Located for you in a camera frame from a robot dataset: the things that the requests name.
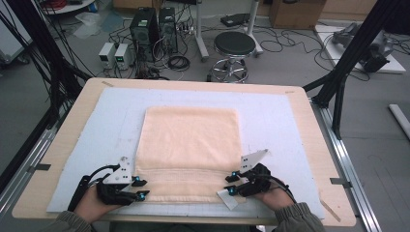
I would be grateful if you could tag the black round stool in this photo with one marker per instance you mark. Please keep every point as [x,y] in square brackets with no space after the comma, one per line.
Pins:
[233,43]

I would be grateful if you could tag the white round table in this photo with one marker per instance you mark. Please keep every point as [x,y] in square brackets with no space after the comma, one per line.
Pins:
[67,7]

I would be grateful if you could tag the silver aluminium rail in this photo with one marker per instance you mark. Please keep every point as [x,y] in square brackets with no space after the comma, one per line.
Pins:
[348,161]
[19,170]

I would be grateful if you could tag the person's right hand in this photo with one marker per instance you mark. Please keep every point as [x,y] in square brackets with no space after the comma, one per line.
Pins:
[277,199]

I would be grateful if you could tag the cream terry towel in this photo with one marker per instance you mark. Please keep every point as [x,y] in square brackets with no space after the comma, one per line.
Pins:
[188,145]

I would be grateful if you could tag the grey machine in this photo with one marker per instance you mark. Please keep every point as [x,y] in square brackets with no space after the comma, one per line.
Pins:
[377,48]

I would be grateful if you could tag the white tube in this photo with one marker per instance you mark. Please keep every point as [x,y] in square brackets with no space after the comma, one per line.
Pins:
[399,119]

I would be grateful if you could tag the white floor board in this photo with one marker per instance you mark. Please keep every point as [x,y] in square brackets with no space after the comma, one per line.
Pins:
[395,66]

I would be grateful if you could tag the white metal stand leg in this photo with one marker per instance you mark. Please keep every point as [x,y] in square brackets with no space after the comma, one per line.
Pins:
[201,32]
[254,29]

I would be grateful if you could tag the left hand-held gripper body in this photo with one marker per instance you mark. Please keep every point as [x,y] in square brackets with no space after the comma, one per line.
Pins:
[117,190]

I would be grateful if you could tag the cardboard box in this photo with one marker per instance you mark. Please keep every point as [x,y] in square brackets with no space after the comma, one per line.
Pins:
[296,13]

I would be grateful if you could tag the black computer tower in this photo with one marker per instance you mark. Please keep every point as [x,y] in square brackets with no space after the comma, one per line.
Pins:
[167,29]
[143,32]

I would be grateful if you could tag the pale blue foam mat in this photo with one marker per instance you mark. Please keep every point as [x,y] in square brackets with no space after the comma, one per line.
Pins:
[274,129]

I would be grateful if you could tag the black flat device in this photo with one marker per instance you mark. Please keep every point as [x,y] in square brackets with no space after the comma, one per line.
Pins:
[235,19]

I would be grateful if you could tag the black metal frame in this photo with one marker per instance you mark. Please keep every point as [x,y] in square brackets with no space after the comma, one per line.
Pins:
[351,54]
[48,51]

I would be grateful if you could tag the clear plastic bag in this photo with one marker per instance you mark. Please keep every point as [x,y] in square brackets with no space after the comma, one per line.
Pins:
[87,22]

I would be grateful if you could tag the person's left hand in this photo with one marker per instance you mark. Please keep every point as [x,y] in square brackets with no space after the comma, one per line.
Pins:
[88,206]

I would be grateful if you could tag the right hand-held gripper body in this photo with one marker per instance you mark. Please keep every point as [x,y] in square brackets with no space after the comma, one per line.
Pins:
[257,185]

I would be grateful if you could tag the wooden strip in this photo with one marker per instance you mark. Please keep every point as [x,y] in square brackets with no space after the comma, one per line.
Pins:
[329,210]

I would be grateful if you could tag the white bench power supply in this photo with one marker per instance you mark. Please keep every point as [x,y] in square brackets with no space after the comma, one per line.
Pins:
[122,56]
[106,54]

